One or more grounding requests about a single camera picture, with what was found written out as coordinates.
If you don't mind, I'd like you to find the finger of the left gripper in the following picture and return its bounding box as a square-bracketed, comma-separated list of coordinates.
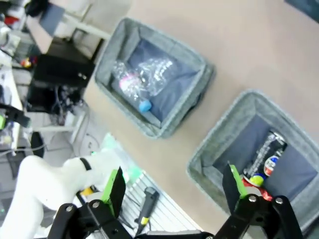
[0, 103, 32, 130]

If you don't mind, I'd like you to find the crushed red can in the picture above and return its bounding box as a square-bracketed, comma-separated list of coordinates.
[240, 175, 274, 202]

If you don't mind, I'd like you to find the grey fabric basket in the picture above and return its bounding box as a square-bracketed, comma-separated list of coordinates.
[186, 90, 319, 235]
[94, 16, 216, 139]

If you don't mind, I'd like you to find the clear plastic bottle without label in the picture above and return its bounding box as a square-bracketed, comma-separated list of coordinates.
[138, 58, 175, 97]

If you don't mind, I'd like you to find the crushed black Pepsi can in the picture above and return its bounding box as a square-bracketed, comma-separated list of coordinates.
[243, 129, 289, 187]

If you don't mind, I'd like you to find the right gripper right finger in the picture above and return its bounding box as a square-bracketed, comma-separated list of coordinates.
[214, 161, 304, 239]

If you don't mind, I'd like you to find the white table with thin legs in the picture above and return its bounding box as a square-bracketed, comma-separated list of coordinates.
[51, 0, 132, 54]

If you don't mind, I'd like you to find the black backpack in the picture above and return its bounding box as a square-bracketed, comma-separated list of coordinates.
[27, 53, 97, 113]

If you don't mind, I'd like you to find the dark blue object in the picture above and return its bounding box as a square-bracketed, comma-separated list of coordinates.
[284, 0, 319, 19]

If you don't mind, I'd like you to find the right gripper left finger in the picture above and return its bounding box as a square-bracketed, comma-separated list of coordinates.
[47, 166, 135, 239]

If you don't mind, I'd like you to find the black yellow handled tool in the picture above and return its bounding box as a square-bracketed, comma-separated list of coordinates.
[134, 186, 160, 237]

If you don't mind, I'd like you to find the clear bottle pink label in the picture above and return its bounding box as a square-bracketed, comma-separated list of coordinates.
[112, 61, 153, 114]

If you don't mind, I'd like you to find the grey ridged metal base plate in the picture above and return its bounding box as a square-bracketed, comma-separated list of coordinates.
[117, 171, 197, 236]

